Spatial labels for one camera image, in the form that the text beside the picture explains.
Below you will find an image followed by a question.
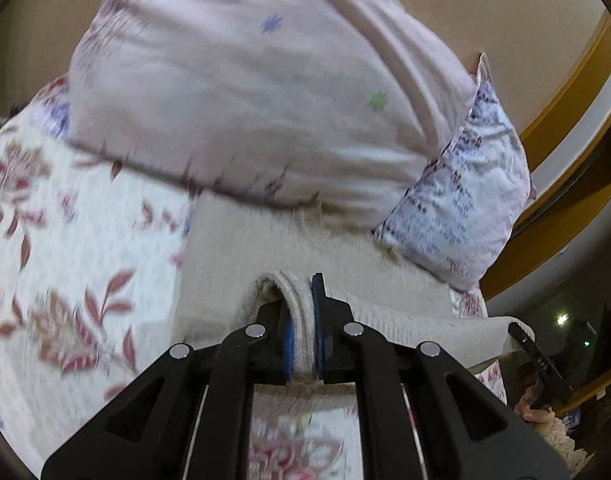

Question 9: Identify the beige cable-knit sweater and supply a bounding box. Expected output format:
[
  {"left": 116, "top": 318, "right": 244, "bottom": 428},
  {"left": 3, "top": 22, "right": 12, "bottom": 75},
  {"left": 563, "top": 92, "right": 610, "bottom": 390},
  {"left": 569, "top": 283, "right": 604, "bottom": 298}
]
[{"left": 172, "top": 192, "right": 519, "bottom": 382}]

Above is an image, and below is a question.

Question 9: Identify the beige fuzzy sleeve forearm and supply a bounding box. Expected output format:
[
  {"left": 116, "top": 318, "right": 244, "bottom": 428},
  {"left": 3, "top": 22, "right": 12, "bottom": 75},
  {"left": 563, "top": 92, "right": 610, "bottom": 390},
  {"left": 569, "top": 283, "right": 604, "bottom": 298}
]
[{"left": 535, "top": 412, "right": 594, "bottom": 479}]

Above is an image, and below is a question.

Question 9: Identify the person's right hand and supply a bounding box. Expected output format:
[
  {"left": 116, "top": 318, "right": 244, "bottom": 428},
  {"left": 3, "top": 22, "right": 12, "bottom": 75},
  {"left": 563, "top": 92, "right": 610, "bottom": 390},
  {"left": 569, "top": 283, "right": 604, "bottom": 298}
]
[{"left": 514, "top": 386, "right": 556, "bottom": 436}]

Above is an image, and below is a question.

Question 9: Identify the lavender tree print pillow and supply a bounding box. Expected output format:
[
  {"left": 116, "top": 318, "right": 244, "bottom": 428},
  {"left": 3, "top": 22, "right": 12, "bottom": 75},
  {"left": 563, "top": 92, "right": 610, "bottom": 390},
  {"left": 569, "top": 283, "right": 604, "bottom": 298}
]
[{"left": 375, "top": 54, "right": 532, "bottom": 292}]

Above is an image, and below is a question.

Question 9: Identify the floral white bedsheet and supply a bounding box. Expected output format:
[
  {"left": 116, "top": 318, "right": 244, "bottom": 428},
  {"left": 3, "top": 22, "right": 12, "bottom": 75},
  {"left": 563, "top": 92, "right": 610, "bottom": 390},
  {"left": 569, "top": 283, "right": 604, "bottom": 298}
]
[{"left": 0, "top": 74, "right": 509, "bottom": 480}]

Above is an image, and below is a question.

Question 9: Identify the pink plain pillow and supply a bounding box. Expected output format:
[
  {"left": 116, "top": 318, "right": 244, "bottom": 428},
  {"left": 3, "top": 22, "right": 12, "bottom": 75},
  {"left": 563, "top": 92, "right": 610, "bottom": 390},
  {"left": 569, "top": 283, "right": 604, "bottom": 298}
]
[{"left": 68, "top": 0, "right": 476, "bottom": 229}]

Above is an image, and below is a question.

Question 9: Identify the wooden headboard frame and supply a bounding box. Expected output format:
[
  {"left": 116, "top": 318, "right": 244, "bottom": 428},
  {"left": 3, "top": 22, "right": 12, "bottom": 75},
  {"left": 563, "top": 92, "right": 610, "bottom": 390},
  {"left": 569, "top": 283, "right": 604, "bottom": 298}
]
[{"left": 481, "top": 12, "right": 611, "bottom": 300}]

